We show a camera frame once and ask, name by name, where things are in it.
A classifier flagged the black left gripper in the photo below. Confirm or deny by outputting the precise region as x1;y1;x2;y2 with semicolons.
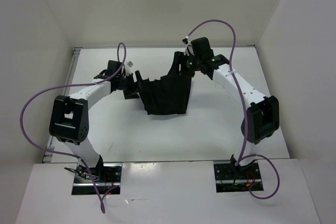
116;70;150;99

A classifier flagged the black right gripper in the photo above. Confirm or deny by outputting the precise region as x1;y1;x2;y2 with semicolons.
167;51;202;77

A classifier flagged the black pleated skirt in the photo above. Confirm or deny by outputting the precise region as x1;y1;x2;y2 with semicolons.
138;62;192;116

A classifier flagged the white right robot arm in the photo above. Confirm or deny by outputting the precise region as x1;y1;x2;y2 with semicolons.
169;37;279;178

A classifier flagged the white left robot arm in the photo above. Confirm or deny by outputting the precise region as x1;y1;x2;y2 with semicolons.
49;60;139;182

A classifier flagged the white front cover board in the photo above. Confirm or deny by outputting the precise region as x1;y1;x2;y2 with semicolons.
16;159;319;223

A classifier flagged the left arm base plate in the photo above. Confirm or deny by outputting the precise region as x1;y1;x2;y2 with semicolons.
65;163;122;196

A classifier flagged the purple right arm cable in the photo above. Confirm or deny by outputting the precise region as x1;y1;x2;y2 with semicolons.
182;19;280;199

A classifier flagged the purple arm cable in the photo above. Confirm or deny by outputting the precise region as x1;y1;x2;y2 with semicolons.
20;41;127;214
182;19;280;199

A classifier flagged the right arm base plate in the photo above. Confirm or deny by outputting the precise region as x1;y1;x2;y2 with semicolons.
213;161;264;193

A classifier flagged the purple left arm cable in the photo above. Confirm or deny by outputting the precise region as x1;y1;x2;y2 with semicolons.
20;41;127;214

